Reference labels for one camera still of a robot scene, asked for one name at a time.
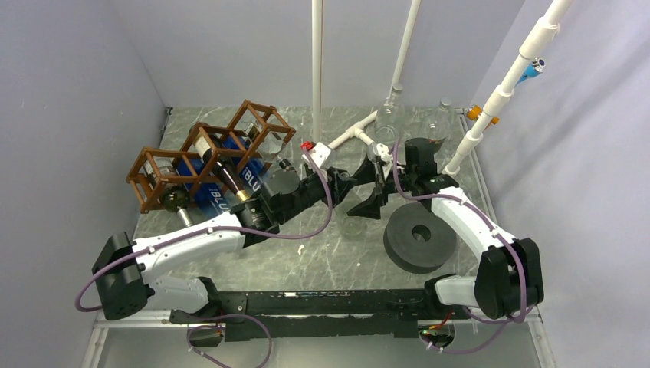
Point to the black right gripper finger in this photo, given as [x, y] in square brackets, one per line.
[370, 208]
[366, 172]

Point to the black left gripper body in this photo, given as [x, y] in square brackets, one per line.
[311, 192]

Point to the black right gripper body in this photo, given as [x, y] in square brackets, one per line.
[408, 175]

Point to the clear bottle red black label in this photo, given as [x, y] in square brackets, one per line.
[390, 117]

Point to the dark wine bottle gold cap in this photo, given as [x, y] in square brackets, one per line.
[223, 168]

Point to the tall clear bottle black label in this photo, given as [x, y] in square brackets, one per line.
[352, 226]

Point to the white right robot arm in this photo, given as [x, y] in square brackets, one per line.
[508, 283]

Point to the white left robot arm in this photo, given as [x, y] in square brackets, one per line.
[131, 275]

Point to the blue label clear bottle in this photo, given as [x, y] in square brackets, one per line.
[253, 172]

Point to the clear bottle black cap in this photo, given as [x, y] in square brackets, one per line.
[270, 148]

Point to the brown wooden wine rack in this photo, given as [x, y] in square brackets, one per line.
[170, 178]

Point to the dark bottle silver cap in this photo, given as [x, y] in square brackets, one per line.
[176, 199]

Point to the black round perforated speaker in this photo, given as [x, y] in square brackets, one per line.
[417, 241]

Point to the orange clip on pipe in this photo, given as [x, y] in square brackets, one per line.
[473, 113]

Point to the blue clip on pipe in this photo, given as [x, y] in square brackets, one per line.
[535, 68]

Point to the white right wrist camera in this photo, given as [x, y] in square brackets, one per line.
[379, 155]

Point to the clear bottle by right wall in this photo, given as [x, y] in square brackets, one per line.
[437, 125]

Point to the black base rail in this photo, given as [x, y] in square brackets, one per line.
[400, 313]

